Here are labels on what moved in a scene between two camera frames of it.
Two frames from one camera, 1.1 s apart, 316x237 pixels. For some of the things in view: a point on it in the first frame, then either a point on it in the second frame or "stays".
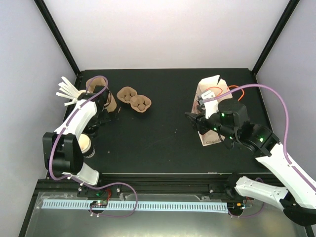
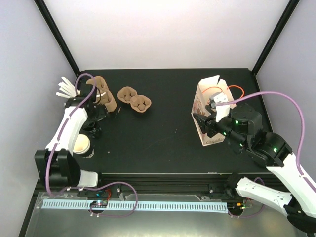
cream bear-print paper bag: [221, 91] stays
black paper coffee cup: [85, 144] stays
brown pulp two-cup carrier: [139, 103] stays
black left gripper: [106, 119] -> [103, 113]
